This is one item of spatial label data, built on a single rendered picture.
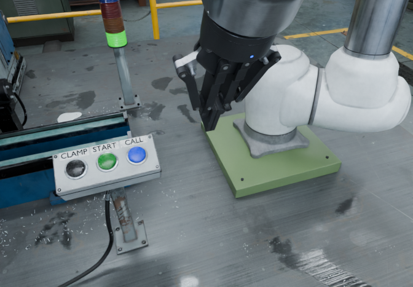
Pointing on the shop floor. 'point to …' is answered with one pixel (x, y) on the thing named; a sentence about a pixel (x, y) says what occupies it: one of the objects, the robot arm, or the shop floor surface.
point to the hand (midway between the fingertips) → (211, 112)
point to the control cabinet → (67, 27)
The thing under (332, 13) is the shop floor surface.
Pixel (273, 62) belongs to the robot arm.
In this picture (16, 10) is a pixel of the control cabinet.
